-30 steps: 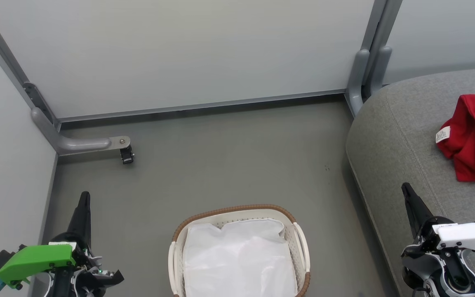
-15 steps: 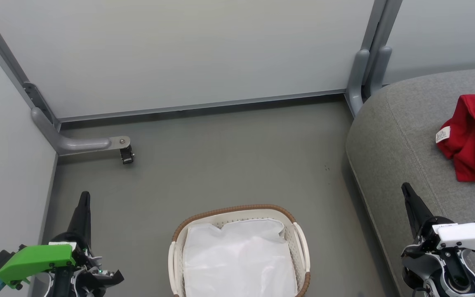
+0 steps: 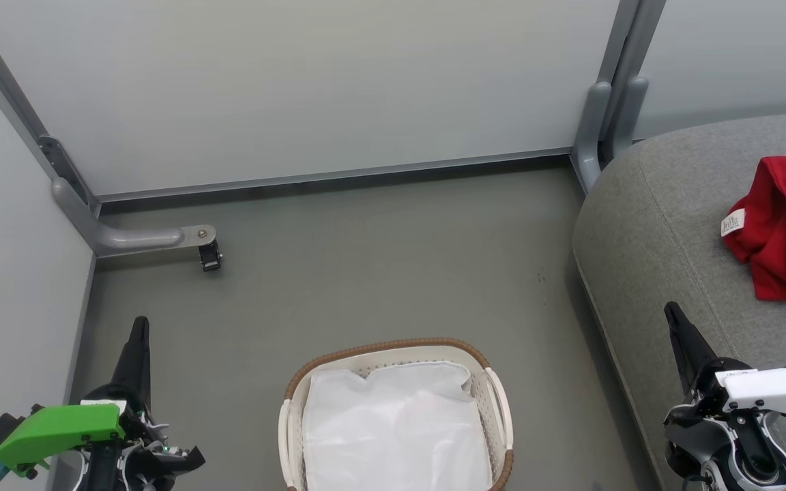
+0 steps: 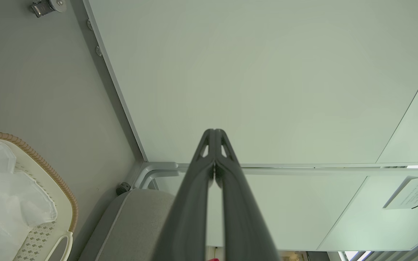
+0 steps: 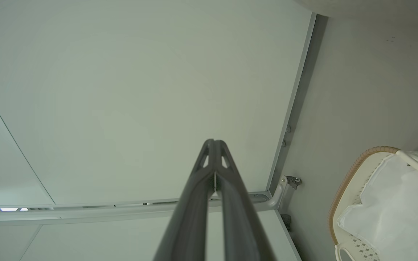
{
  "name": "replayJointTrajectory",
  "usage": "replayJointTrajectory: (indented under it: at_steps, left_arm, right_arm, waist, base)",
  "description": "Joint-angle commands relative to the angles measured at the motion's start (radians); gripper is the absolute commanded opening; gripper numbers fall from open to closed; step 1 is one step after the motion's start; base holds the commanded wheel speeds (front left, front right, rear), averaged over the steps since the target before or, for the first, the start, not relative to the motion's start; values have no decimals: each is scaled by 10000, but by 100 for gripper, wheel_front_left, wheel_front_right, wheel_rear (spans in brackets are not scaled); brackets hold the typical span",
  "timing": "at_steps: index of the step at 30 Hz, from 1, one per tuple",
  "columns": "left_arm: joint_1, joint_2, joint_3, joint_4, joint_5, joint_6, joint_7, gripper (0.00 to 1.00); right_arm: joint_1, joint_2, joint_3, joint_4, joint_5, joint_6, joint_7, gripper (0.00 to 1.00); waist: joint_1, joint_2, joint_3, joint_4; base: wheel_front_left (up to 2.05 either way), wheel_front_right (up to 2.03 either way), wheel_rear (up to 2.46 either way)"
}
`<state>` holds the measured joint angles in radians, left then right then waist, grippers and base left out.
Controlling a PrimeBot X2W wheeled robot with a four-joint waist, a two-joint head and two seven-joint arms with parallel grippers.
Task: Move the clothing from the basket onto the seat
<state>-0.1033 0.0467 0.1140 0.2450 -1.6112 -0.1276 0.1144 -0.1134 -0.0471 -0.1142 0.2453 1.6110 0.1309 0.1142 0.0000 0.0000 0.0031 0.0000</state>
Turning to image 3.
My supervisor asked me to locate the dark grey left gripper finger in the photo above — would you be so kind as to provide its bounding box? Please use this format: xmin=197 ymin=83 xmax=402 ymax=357
xmin=112 ymin=316 xmax=141 ymax=394
xmin=136 ymin=316 xmax=152 ymax=403

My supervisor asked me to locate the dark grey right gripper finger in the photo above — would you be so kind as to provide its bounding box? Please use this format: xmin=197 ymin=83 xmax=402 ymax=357
xmin=664 ymin=302 xmax=705 ymax=395
xmin=671 ymin=302 xmax=722 ymax=389

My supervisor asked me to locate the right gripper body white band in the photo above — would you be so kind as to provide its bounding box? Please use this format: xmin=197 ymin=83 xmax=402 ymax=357
xmin=666 ymin=359 xmax=786 ymax=444

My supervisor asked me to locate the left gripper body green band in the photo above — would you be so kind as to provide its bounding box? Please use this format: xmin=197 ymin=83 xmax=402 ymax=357
xmin=0 ymin=385 xmax=206 ymax=491

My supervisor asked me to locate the white laundry basket brown rim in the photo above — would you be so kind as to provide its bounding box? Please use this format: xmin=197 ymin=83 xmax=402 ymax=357
xmin=278 ymin=338 xmax=514 ymax=491

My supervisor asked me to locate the white cloth basket liner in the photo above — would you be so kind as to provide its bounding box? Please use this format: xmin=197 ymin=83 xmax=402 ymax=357
xmin=302 ymin=361 xmax=493 ymax=491

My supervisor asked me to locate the grey fabric sofa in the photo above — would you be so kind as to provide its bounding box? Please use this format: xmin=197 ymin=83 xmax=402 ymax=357
xmin=572 ymin=111 xmax=786 ymax=491

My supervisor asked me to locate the grey partition bottom rail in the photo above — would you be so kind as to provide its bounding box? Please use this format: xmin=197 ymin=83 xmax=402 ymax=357
xmin=96 ymin=147 xmax=574 ymax=203

